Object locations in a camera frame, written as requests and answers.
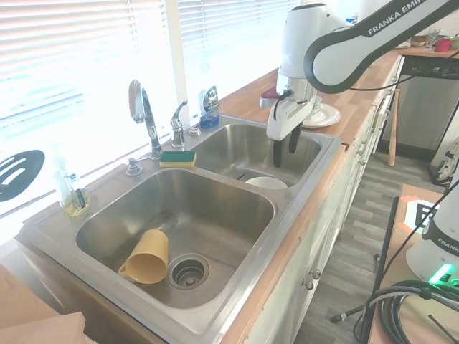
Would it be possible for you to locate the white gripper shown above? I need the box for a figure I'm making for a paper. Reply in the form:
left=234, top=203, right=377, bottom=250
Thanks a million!
left=265, top=95, right=318, bottom=170

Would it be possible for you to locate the white bowl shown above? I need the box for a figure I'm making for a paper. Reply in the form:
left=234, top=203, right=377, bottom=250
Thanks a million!
left=245, top=176, right=289, bottom=191

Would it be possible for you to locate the white dinner plate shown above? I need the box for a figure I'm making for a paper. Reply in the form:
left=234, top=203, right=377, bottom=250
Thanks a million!
left=302, top=104, right=341, bottom=128

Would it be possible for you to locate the blue dish soap bottle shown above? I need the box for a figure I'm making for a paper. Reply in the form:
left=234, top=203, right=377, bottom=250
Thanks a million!
left=198, top=85, right=221, bottom=130

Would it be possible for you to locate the white kitchen cabinet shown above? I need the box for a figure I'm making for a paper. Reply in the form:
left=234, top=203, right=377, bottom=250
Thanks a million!
left=247, top=57, right=405, bottom=344

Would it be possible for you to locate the stainless steel double sink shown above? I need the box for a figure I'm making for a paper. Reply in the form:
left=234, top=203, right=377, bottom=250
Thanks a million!
left=19, top=113, right=342, bottom=337

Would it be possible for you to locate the wooden baseball bat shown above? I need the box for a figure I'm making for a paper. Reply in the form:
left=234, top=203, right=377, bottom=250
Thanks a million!
left=387, top=87, right=402, bottom=167

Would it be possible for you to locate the yellow green dish sponge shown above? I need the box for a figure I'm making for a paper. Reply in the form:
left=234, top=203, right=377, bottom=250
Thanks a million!
left=158, top=150, right=198, bottom=169

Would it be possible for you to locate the white window blind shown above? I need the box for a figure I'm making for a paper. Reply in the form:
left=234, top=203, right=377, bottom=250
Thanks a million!
left=178, top=0, right=299, bottom=95
left=0, top=0, right=170, bottom=125

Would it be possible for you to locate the stainless steel dishwasher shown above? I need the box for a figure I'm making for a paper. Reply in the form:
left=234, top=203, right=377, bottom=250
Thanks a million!
left=379, top=55, right=459, bottom=161

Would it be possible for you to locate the printed black white marker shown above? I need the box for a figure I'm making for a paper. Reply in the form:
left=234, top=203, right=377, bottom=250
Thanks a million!
left=403, top=200, right=437, bottom=234

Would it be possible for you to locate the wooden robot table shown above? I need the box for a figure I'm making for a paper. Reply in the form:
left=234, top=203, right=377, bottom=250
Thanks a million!
left=360, top=183, right=459, bottom=344

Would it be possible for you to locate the chrome sink soap pump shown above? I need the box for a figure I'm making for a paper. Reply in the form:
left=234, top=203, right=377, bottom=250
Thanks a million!
left=125, top=156, right=144, bottom=177

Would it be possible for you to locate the steel sink drain strainer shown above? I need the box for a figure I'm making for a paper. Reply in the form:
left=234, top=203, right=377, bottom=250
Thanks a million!
left=167, top=253, right=211, bottom=290

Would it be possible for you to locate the yellow plastic mug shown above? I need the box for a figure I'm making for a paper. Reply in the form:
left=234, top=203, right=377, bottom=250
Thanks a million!
left=118, top=229, right=170, bottom=285

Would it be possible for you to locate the clear drinking glass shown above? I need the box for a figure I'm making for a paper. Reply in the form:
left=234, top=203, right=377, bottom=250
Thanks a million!
left=424, top=27, right=443, bottom=52

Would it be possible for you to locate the clear yellow soap bottle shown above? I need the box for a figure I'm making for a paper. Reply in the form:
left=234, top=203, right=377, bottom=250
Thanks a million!
left=52, top=143, right=91, bottom=218

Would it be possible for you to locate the black slotted spatula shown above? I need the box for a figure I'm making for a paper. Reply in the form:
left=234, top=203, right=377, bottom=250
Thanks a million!
left=0, top=149, right=47, bottom=203

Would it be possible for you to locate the coiled black cable bundle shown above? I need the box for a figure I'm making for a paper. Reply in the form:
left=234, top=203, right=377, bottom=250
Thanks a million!
left=364, top=280, right=459, bottom=344

